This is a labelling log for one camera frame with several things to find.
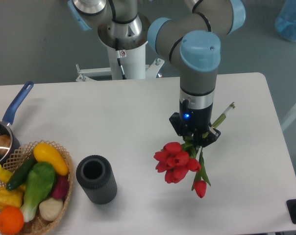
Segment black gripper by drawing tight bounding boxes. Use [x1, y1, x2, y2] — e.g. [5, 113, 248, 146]
[169, 100, 221, 147]

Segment red tulip bouquet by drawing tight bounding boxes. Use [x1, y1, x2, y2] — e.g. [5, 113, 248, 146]
[153, 102, 235, 198]

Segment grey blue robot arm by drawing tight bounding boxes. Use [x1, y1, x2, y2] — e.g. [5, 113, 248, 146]
[68, 0, 246, 147]

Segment dark grey ribbed vase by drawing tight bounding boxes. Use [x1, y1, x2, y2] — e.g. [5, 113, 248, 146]
[76, 155, 118, 205]

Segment blue translucent plastic bag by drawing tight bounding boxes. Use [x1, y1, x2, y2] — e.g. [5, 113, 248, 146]
[275, 0, 296, 42]

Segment purple red radish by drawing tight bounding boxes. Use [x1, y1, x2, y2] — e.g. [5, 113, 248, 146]
[51, 176, 70, 199]

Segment yellow squash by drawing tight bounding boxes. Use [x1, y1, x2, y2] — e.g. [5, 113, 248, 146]
[33, 143, 69, 176]

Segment green bok choy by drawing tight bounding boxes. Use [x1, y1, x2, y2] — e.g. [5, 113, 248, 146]
[20, 162, 56, 223]

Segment white garlic bulb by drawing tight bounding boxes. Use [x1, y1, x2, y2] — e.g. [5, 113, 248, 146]
[39, 197, 63, 221]

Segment dark green cucumber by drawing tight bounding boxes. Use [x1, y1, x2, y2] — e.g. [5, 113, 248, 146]
[6, 155, 37, 190]

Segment woven wicker basket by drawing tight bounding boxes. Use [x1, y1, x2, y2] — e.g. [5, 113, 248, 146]
[0, 140, 75, 235]

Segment bread roll in pan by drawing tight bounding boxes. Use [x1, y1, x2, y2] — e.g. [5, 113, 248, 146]
[0, 135, 11, 157]

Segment yellow banana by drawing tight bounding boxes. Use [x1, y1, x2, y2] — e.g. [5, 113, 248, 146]
[0, 164, 13, 184]

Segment yellow orange pumpkin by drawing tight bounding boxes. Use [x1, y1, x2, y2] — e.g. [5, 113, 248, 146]
[0, 187, 24, 211]

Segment orange fruit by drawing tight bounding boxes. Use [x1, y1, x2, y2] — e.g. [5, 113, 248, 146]
[0, 207, 24, 235]

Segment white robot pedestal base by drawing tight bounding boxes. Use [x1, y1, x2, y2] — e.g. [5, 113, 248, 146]
[75, 12, 165, 82]

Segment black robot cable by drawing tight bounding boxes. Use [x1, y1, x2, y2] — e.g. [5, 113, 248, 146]
[114, 38, 127, 80]

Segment blue handled saucepan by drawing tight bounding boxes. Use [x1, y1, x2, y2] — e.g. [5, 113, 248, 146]
[0, 81, 34, 165]

